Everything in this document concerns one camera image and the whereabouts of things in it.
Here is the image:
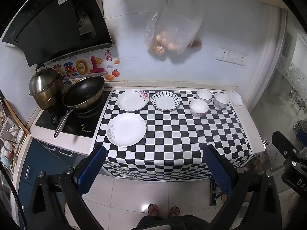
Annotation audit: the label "black cable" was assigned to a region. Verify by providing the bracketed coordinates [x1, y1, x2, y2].
[0, 163, 27, 230]

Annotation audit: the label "person's dark clothing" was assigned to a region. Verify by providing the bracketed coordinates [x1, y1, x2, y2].
[137, 214, 211, 230]

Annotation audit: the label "black range hood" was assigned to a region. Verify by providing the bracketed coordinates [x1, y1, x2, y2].
[0, 0, 113, 67]

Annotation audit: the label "black wok with metal handle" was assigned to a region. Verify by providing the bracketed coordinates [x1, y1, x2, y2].
[53, 76, 105, 139]

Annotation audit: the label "white plate with pink flowers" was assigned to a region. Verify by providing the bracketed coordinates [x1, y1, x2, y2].
[117, 89, 149, 112]

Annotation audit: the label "white plate with grey flower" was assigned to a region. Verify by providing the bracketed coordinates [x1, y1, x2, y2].
[107, 113, 147, 146]

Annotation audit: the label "person's foot in sandal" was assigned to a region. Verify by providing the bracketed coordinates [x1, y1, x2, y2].
[147, 204, 160, 217]
[168, 206, 180, 218]

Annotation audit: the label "glass sliding door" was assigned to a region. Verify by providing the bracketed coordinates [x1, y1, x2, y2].
[249, 29, 307, 173]

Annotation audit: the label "white paper napkin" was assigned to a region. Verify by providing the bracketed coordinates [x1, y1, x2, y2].
[230, 90, 243, 106]

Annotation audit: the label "black glass stove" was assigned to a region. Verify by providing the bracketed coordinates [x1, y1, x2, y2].
[35, 92, 112, 139]

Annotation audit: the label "stainless steel steamer pot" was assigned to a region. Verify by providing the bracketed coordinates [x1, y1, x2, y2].
[29, 65, 66, 111]

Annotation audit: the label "blue kitchen cabinet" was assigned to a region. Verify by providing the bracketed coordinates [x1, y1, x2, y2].
[18, 139, 72, 211]

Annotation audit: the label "clear plastic bag with food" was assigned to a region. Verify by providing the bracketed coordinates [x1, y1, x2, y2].
[144, 0, 205, 64]

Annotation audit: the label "wooden cutting board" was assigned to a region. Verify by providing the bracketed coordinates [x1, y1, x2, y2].
[0, 90, 31, 135]

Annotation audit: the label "white plate with black stripes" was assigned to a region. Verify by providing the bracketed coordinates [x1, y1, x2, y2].
[151, 91, 181, 112]

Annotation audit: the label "white ceramic bowl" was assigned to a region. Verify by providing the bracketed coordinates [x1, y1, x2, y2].
[214, 92, 229, 109]
[196, 89, 213, 104]
[189, 99, 209, 118]

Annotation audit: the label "colourful wall stickers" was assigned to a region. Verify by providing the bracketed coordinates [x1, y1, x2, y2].
[51, 50, 120, 85]

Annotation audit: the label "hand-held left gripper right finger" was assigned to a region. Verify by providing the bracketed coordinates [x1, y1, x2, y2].
[203, 145, 282, 230]

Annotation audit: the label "person's left foot in sandal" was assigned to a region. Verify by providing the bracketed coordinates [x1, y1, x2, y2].
[147, 204, 160, 217]

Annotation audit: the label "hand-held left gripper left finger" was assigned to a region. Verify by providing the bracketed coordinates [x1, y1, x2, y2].
[24, 145, 107, 230]

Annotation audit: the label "black and white checkered tablecloth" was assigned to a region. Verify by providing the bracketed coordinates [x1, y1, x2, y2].
[89, 90, 252, 181]

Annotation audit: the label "person's right foot in sandal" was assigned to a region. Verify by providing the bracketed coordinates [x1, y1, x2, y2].
[168, 206, 180, 218]

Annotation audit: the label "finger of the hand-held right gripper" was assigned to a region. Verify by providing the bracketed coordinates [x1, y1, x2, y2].
[272, 131, 300, 160]

